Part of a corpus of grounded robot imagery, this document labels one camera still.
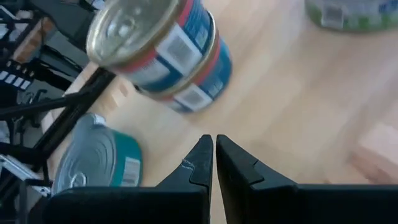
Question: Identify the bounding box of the black aluminium rig frame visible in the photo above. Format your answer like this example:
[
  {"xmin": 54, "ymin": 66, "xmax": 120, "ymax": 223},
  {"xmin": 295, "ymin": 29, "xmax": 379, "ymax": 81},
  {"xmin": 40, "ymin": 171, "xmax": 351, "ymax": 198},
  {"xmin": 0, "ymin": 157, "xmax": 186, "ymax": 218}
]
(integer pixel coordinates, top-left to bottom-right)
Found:
[{"xmin": 0, "ymin": 67, "xmax": 116, "ymax": 224}]

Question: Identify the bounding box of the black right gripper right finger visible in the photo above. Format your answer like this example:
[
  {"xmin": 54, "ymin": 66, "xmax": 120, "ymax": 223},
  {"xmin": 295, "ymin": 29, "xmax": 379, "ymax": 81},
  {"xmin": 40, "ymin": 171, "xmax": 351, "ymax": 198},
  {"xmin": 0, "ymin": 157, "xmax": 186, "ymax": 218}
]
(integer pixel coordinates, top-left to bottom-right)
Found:
[{"xmin": 216, "ymin": 134, "xmax": 398, "ymax": 224}]

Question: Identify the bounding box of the gold-lid tuna can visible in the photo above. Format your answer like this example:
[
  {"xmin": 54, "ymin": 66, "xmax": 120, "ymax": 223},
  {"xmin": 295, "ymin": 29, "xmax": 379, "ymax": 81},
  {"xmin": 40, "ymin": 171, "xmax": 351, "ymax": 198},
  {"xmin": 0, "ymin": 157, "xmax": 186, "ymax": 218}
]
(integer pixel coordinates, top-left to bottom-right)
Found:
[
  {"xmin": 136, "ymin": 37, "xmax": 233, "ymax": 114},
  {"xmin": 86, "ymin": 0, "xmax": 218, "ymax": 94}
]

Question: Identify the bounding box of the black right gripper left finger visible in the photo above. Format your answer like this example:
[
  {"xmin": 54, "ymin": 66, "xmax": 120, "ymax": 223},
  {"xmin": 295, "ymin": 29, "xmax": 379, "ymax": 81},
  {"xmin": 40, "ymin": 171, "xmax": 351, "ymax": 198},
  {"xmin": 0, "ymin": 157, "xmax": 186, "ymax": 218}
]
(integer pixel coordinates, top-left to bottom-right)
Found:
[{"xmin": 42, "ymin": 134, "xmax": 214, "ymax": 224}]

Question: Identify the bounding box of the black keyboard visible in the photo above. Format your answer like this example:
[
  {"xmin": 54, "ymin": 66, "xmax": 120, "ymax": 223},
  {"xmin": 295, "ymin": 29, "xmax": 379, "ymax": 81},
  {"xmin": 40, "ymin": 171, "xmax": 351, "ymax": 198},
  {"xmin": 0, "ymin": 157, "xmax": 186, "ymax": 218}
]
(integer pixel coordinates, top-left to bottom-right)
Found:
[{"xmin": 0, "ymin": 70, "xmax": 32, "ymax": 91}]

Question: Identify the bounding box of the silver green-label tuna can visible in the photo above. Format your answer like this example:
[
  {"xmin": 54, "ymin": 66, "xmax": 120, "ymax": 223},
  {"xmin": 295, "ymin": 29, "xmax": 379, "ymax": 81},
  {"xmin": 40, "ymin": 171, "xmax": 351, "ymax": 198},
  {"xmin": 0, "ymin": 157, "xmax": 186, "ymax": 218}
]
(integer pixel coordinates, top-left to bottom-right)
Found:
[{"xmin": 304, "ymin": 0, "xmax": 398, "ymax": 34}]

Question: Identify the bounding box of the silver-lid teal-label can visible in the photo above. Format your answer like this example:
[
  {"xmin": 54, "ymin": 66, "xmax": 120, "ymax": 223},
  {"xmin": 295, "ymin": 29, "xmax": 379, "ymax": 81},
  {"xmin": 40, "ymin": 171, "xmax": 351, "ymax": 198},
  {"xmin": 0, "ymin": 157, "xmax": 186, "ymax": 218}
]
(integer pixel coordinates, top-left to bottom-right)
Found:
[{"xmin": 51, "ymin": 113, "xmax": 144, "ymax": 195}]

